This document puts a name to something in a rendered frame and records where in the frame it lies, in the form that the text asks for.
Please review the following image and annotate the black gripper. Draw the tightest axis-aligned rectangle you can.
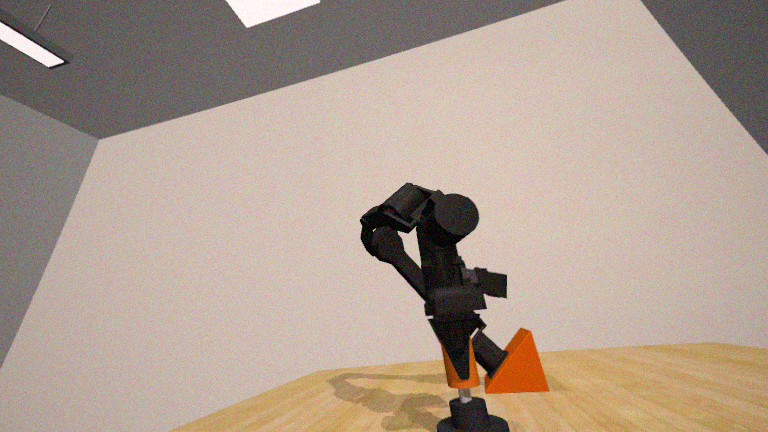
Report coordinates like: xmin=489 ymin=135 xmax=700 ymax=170
xmin=420 ymin=250 xmax=487 ymax=380

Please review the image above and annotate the orange knob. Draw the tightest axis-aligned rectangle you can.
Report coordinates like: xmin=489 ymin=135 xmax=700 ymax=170
xmin=440 ymin=336 xmax=481 ymax=389

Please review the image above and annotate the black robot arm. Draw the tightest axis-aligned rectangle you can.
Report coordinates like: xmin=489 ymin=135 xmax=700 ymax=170
xmin=360 ymin=183 xmax=509 ymax=378

